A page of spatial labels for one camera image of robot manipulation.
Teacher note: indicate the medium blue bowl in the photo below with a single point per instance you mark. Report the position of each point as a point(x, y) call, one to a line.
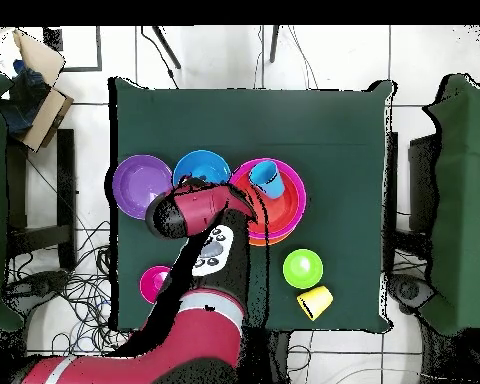
point(202, 168)

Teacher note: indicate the blue cup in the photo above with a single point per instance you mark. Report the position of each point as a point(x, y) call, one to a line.
point(270, 180)

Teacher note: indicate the large pink bowl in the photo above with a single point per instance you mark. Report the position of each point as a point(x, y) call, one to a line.
point(292, 172)

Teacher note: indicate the yellow cup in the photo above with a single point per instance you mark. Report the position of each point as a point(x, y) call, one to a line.
point(318, 300)

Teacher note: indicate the cardboard box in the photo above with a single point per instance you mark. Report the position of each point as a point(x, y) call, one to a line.
point(44, 116)

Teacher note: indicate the large orange bowl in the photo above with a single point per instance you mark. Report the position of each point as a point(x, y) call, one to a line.
point(270, 241)

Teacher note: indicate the black tripod leg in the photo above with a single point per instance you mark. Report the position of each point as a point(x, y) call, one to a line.
point(166, 46)
point(274, 44)

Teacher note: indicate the small green bowl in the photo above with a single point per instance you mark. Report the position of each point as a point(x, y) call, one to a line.
point(302, 268)

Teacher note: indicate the dark green tablecloth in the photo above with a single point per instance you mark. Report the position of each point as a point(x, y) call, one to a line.
point(304, 120)

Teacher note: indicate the small crimson bowl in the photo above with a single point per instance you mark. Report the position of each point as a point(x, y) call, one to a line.
point(152, 280)

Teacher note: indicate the black stool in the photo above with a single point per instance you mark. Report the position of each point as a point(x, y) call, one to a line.
point(66, 180)

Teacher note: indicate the purple bowl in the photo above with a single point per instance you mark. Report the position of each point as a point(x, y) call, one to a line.
point(136, 184)

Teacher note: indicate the red-orange bowl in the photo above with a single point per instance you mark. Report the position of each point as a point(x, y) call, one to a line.
point(288, 208)

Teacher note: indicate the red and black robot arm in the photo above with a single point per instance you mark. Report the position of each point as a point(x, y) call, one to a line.
point(200, 208)

